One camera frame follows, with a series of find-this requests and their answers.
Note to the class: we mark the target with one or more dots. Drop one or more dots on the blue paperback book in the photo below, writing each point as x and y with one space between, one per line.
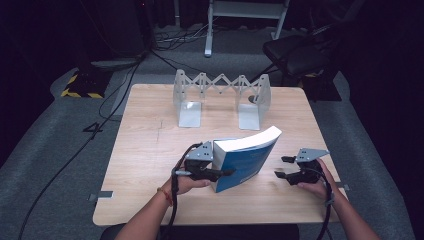
243 163

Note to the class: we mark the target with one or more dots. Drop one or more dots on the dark cabinet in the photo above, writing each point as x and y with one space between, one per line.
120 26

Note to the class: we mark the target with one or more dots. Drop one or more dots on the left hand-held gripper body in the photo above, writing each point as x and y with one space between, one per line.
200 160

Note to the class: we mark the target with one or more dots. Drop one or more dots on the person's dark clothing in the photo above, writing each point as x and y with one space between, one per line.
233 233

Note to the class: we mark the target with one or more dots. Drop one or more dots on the black chair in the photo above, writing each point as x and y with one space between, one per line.
300 55

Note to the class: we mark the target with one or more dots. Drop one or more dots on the grey extendable metal book stand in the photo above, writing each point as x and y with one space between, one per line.
190 115

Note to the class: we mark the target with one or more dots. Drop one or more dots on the person's left hand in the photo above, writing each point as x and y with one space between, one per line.
186 185

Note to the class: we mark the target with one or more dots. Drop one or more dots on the grey tape strip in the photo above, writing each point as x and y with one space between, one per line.
101 195
343 186

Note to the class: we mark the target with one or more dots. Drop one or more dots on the person's right hand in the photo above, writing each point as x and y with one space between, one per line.
325 186

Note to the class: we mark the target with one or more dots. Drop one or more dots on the yellow black striped base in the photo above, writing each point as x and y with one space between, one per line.
83 86

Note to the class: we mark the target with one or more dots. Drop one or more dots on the white metal stand frame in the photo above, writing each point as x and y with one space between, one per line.
209 30

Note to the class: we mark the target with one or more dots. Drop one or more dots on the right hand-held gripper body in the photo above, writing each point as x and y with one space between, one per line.
306 170

